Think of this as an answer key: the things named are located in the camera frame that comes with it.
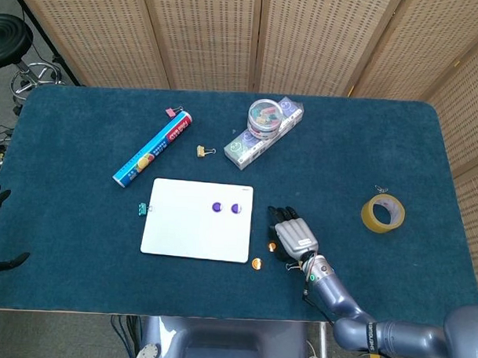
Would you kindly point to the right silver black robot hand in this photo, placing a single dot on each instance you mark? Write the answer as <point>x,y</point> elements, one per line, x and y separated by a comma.
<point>296,236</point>

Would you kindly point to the orange round magnet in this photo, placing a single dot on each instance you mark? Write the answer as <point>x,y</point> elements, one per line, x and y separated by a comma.
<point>272,247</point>
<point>257,263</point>

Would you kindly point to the purple round magnet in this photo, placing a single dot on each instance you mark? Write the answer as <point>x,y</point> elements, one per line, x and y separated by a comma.
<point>217,207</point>
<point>236,208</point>

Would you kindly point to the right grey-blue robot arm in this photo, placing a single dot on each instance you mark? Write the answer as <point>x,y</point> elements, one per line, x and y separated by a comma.
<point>337,292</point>

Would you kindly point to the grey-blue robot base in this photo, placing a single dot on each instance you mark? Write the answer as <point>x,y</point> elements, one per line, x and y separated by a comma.
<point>217,343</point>

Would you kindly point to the yellow packing tape roll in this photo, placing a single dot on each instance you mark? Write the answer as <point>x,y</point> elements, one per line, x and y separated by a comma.
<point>367,219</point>

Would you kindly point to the silver paper clip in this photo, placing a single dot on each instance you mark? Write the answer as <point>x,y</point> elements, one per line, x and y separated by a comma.
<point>379,187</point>

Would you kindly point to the dark blue table mat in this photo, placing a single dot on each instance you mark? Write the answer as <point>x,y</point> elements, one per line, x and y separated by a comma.
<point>342,151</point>

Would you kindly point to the clear rectangular box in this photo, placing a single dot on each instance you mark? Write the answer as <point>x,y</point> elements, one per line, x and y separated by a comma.
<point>244,151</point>

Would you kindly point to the silver metal table leg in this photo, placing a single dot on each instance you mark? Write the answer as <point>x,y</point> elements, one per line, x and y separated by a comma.
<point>323,339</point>

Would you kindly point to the white magnetic board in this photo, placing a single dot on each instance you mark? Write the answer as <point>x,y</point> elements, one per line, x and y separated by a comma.
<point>182,224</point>

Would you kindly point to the clear tub of binder clips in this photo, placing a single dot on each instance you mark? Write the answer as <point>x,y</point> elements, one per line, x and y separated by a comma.
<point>264,117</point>

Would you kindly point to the small gold binder clip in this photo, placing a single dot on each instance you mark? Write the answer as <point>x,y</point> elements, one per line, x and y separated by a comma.
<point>201,151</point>

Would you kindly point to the green binder clip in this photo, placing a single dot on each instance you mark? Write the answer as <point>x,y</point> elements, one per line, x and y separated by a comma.
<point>142,209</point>

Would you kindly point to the blue plastic wrap roll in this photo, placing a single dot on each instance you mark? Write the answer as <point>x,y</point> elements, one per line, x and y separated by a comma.
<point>157,146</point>

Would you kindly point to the black stool chrome base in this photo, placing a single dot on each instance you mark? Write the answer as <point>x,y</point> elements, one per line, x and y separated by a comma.
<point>8,41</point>

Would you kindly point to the pink binder clip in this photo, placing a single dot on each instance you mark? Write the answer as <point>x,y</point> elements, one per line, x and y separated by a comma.
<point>170,112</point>

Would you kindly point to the black metal bar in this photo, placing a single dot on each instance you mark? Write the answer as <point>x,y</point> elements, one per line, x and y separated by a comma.
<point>40,32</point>

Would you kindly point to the wicker folding screen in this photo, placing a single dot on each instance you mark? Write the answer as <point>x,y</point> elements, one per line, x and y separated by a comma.
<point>208,36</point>

